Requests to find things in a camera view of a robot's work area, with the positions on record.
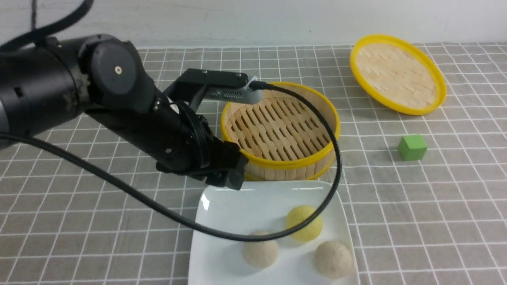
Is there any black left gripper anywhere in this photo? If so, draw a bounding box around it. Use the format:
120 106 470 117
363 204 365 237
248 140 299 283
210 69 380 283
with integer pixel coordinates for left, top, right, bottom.
156 101 248 190

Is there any cream white steamed bun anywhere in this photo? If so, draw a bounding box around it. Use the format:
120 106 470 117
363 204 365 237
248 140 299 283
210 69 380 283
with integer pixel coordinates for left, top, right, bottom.
242 240 279 269

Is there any yellow steamed bun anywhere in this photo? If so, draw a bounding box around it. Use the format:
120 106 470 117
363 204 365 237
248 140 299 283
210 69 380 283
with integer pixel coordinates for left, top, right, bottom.
286 205 324 243

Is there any beige steamed bun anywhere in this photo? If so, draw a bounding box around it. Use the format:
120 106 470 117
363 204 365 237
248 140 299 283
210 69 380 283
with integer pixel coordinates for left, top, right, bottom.
313 240 353 279

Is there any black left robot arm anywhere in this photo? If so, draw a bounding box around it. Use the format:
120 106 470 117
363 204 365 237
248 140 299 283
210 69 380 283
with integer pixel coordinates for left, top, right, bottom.
1 34 248 190

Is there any white square plate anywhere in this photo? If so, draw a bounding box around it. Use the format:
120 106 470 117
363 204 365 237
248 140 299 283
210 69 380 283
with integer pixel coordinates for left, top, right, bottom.
188 180 360 285

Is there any bamboo steamer basket yellow rim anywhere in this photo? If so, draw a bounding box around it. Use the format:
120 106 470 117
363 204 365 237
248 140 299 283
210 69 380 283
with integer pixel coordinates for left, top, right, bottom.
221 90 335 181

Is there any bamboo steamer lid yellow rim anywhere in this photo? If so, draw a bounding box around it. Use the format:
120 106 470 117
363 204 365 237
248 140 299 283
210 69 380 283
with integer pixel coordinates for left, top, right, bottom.
349 34 447 116

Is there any green cube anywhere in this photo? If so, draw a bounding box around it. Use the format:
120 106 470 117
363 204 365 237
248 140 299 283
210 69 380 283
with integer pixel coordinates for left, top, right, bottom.
398 135 427 161

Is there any grey checkered tablecloth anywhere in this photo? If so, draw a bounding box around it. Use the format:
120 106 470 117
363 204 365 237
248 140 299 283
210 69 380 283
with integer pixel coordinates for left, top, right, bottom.
1 43 506 285

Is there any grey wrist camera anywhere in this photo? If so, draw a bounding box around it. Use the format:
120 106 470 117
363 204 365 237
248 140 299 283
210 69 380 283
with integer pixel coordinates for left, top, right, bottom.
204 87 263 105

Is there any black camera cable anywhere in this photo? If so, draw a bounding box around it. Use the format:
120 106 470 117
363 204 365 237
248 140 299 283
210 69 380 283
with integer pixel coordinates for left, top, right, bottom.
0 0 342 242

